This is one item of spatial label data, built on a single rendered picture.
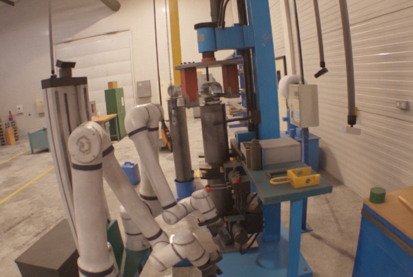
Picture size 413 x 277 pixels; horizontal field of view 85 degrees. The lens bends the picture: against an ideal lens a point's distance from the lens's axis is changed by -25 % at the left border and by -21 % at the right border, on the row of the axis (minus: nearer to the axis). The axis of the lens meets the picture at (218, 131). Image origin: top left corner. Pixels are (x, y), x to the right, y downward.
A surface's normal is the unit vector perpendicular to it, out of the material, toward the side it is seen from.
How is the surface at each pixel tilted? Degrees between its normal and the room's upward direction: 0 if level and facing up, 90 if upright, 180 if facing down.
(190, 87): 90
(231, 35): 90
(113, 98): 90
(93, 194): 94
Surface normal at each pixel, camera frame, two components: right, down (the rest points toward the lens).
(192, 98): 0.46, 0.13
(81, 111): -0.09, 0.19
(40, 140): 0.14, 0.17
